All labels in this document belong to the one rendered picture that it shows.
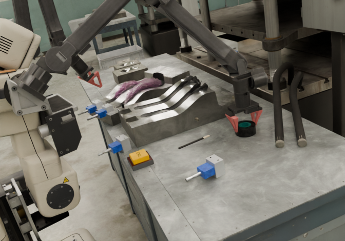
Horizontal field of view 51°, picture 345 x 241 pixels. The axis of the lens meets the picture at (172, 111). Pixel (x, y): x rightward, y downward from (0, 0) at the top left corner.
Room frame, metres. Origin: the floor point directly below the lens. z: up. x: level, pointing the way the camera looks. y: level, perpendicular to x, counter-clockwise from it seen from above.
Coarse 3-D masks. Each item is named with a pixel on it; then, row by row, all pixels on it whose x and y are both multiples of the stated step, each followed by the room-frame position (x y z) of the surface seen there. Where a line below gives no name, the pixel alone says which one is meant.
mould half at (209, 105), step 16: (160, 96) 1.60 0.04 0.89; (176, 96) 1.51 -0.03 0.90; (192, 96) 1.42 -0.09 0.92; (208, 96) 1.39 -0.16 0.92; (224, 96) 1.50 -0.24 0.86; (144, 112) 1.43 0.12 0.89; (176, 112) 1.38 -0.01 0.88; (192, 112) 1.37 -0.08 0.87; (208, 112) 1.39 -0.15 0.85; (224, 112) 1.41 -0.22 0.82; (128, 128) 1.38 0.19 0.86; (144, 128) 1.31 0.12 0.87; (160, 128) 1.33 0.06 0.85; (176, 128) 1.35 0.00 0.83; (192, 128) 1.37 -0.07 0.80; (144, 144) 1.31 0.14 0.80
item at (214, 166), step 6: (210, 156) 1.02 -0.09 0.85; (216, 156) 1.02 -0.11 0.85; (210, 162) 0.99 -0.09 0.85; (216, 162) 0.98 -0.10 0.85; (222, 162) 0.99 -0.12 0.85; (198, 168) 0.99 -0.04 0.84; (204, 168) 0.98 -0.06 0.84; (210, 168) 0.98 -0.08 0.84; (216, 168) 0.98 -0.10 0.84; (222, 168) 0.99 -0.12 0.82; (198, 174) 0.97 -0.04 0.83; (204, 174) 0.96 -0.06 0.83; (210, 174) 0.97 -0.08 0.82; (216, 174) 0.98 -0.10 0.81; (222, 174) 0.99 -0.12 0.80; (186, 180) 0.96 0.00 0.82
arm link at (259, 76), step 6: (240, 60) 1.23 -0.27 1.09; (240, 66) 1.22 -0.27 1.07; (228, 72) 1.28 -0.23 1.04; (240, 72) 1.21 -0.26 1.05; (246, 72) 1.22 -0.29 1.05; (252, 72) 1.25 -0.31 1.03; (258, 72) 1.25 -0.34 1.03; (264, 72) 1.25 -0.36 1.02; (258, 78) 1.23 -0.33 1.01; (264, 78) 1.24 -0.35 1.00; (258, 84) 1.23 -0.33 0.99; (264, 84) 1.24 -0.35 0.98
